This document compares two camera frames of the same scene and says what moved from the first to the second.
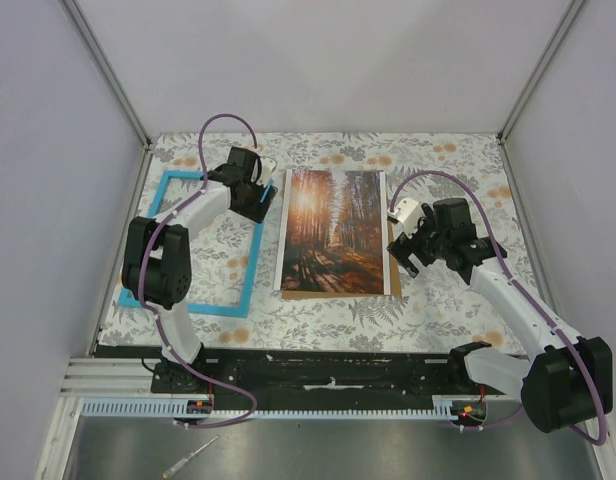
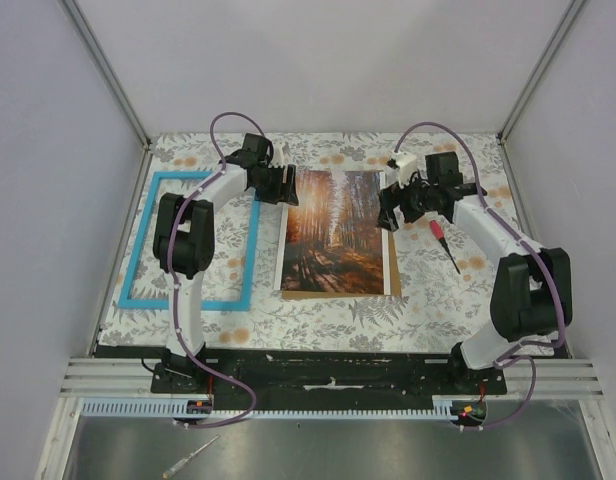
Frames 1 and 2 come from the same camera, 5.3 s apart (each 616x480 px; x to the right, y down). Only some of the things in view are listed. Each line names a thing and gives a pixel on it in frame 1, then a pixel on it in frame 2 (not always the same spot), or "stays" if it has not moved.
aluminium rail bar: [108, 377] stays
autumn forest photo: [333, 233] stays
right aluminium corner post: [569, 16] stays
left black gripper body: [251, 207] to [271, 187]
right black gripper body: [426, 245] to [414, 200]
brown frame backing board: [395, 285] stays
